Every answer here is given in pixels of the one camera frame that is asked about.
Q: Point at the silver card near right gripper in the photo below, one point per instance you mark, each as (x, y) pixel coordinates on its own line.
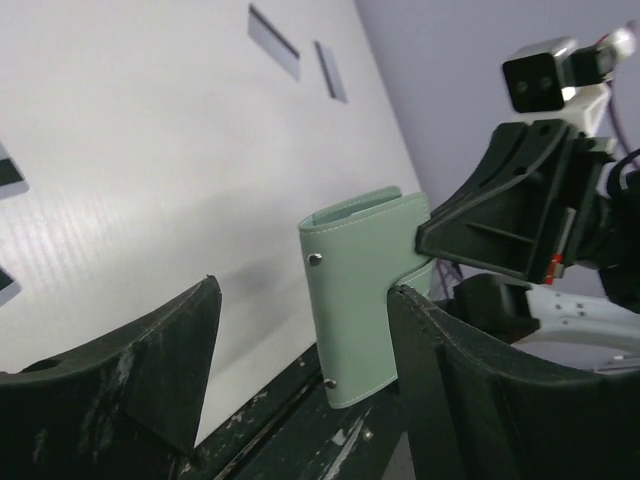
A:
(264, 33)

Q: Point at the far right silver card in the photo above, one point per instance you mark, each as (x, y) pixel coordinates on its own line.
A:
(330, 71)

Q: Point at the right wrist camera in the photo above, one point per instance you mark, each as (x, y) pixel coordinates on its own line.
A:
(558, 79)

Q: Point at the patterned credit card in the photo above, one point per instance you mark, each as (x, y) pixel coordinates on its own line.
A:
(9, 286)

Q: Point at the silver magnetic stripe card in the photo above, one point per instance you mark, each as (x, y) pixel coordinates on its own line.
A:
(13, 182)

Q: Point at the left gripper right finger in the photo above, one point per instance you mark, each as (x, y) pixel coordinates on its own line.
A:
(477, 408)

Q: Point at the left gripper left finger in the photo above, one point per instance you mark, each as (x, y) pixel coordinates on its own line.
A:
(126, 405)

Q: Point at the green leather card holder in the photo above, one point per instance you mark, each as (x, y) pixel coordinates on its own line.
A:
(354, 252)

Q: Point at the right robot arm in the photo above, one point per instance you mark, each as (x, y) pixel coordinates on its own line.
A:
(598, 307)

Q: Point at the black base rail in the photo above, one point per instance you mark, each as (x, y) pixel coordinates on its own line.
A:
(289, 431)

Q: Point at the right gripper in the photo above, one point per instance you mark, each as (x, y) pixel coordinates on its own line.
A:
(531, 208)

